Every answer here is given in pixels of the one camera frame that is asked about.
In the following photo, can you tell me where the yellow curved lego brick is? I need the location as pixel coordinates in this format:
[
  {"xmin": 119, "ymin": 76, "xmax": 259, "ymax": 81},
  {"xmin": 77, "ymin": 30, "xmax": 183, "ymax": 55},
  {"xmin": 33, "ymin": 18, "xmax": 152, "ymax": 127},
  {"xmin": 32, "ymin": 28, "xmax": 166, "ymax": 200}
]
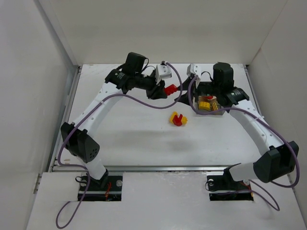
[{"xmin": 198, "ymin": 101, "xmax": 211, "ymax": 111}]

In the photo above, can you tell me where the red rectangular lego brick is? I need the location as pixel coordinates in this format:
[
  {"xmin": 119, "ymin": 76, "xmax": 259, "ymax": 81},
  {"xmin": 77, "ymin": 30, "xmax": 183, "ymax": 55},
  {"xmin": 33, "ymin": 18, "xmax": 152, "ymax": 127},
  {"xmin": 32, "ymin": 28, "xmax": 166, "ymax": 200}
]
[{"xmin": 164, "ymin": 84, "xmax": 178, "ymax": 96}]

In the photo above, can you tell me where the yellow striped lego brick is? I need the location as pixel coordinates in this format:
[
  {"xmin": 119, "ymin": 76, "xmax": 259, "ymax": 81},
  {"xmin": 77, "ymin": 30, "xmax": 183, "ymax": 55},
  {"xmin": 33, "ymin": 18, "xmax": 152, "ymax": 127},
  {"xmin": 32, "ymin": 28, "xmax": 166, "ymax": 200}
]
[{"xmin": 211, "ymin": 103, "xmax": 218, "ymax": 111}]

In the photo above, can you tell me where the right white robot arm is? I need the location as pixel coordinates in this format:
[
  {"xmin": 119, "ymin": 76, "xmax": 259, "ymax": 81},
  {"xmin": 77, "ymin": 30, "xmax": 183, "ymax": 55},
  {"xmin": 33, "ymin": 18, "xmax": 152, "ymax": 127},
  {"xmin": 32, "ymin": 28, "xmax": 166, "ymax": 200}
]
[{"xmin": 180, "ymin": 62, "xmax": 300, "ymax": 187}]

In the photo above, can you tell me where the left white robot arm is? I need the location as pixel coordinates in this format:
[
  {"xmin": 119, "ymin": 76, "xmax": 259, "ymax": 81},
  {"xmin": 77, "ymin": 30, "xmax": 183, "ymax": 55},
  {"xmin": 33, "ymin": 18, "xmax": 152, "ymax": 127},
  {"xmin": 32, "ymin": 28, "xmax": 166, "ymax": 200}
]
[{"xmin": 60, "ymin": 52, "xmax": 172, "ymax": 185}]

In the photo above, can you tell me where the grey transparent container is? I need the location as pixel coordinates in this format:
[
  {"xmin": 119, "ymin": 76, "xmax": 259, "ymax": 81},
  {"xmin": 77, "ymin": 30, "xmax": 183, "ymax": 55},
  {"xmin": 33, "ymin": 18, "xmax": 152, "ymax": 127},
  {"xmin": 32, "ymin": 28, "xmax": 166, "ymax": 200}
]
[{"xmin": 197, "ymin": 103, "xmax": 225, "ymax": 115}]

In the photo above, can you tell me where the yellow lego brick left cluster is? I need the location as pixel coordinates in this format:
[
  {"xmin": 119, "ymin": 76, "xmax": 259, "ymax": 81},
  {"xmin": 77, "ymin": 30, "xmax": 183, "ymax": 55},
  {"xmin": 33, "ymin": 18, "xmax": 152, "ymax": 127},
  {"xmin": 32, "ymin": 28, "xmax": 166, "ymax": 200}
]
[{"xmin": 169, "ymin": 111, "xmax": 178, "ymax": 124}]

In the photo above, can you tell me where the yellow lego brick cluster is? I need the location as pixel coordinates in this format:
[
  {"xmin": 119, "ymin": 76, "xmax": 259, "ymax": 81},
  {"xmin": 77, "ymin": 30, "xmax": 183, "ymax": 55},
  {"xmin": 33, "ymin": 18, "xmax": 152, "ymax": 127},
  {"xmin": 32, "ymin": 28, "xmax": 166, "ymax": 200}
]
[
  {"xmin": 181, "ymin": 116, "xmax": 188, "ymax": 126},
  {"xmin": 169, "ymin": 111, "xmax": 178, "ymax": 124}
]

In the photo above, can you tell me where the yellow lego brick right cluster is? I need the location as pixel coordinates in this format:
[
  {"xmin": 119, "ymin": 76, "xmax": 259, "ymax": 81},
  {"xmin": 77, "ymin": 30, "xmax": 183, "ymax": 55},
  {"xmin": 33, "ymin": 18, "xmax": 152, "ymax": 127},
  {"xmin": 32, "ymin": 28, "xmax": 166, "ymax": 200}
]
[{"xmin": 181, "ymin": 116, "xmax": 188, "ymax": 126}]

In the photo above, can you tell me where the red lego brick cluster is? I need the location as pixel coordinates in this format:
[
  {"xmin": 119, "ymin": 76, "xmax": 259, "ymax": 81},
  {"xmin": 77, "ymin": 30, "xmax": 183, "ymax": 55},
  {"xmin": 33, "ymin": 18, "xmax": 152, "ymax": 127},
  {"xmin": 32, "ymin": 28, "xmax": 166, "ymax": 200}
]
[{"xmin": 173, "ymin": 114, "xmax": 183, "ymax": 127}]

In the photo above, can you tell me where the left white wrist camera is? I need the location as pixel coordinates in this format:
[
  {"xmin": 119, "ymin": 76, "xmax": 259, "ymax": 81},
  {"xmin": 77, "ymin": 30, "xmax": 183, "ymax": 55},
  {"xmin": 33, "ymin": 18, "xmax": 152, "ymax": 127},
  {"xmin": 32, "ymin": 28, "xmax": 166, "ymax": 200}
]
[{"xmin": 154, "ymin": 61, "xmax": 172, "ymax": 85}]

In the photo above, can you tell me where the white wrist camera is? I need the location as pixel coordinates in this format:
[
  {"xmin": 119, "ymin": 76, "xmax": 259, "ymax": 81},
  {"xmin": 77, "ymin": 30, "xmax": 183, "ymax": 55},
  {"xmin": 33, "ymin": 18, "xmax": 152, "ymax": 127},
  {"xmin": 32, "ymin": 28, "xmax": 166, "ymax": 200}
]
[
  {"xmin": 154, "ymin": 61, "xmax": 172, "ymax": 85},
  {"xmin": 187, "ymin": 63, "xmax": 201, "ymax": 78}
]

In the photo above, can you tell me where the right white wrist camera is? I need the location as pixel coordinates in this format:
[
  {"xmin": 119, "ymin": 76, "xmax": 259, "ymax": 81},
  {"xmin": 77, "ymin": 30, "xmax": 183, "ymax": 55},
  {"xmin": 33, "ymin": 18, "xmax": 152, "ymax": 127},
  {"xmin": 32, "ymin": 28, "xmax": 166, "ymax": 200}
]
[{"xmin": 187, "ymin": 63, "xmax": 201, "ymax": 78}]

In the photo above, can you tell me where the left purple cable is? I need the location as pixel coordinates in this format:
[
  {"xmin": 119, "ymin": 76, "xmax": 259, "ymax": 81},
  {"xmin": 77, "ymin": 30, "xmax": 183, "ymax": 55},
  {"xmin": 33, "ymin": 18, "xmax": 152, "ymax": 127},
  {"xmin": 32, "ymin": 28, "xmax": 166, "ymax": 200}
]
[{"xmin": 56, "ymin": 61, "xmax": 183, "ymax": 228}]

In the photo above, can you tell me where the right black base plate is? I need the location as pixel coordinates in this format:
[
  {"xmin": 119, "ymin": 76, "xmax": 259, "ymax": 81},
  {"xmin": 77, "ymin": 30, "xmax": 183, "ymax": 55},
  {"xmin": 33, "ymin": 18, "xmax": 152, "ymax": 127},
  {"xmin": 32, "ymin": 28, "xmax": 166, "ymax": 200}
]
[{"xmin": 205, "ymin": 175, "xmax": 254, "ymax": 201}]

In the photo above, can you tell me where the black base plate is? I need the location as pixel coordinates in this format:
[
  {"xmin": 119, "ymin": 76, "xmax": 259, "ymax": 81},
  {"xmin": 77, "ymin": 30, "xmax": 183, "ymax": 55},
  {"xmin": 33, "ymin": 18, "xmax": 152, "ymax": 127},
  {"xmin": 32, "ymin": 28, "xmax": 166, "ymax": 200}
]
[
  {"xmin": 205, "ymin": 175, "xmax": 254, "ymax": 201},
  {"xmin": 75, "ymin": 174, "xmax": 123, "ymax": 202}
]

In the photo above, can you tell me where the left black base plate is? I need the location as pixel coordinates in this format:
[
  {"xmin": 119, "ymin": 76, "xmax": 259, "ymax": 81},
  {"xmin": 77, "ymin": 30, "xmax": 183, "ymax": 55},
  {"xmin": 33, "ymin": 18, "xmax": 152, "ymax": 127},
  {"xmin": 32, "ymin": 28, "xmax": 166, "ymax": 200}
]
[{"xmin": 75, "ymin": 174, "xmax": 123, "ymax": 202}]

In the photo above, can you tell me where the aluminium rail front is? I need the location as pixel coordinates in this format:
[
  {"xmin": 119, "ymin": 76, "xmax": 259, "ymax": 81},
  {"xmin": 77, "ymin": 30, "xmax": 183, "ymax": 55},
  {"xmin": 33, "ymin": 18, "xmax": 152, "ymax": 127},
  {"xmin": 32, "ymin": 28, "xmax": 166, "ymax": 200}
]
[{"xmin": 47, "ymin": 164, "xmax": 228, "ymax": 173}]

